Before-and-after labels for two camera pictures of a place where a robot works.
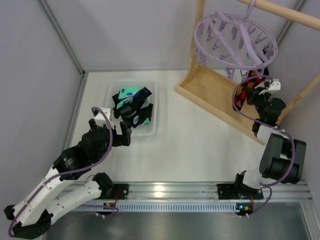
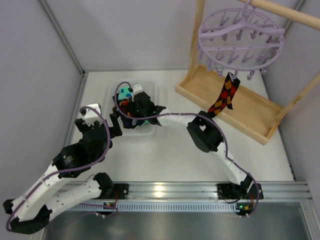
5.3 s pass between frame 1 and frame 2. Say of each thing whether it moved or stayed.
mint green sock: stayed
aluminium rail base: stayed
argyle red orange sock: moved
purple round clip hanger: moved
